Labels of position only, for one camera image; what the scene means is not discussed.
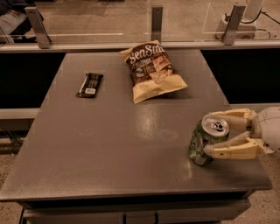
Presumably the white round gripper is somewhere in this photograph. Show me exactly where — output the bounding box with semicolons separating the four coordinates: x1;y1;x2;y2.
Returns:
204;107;280;160

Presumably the green soda can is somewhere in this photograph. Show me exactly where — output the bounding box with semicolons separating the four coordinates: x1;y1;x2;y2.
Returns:
189;115;229;166

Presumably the brown sea salt chip bag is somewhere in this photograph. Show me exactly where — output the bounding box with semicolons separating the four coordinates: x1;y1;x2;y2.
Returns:
119;40;187;104

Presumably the black snack bar wrapper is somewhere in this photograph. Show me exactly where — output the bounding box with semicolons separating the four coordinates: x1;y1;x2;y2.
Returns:
76;73;103;98

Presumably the right metal barrier bracket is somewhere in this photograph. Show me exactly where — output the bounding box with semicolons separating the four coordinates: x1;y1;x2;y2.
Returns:
222;4;246;46

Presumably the metal barrier bracket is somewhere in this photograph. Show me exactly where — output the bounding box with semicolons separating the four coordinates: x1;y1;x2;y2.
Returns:
25;6;51;49
151;6;163;41
222;4;246;46

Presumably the white base with cable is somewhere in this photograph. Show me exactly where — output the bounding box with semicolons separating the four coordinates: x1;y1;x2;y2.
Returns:
215;0;280;40

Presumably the middle metal barrier bracket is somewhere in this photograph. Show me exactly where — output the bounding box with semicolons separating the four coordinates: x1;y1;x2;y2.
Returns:
151;6;163;41

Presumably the left metal barrier bracket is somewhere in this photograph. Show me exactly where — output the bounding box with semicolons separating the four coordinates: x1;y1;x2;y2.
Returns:
25;6;51;49

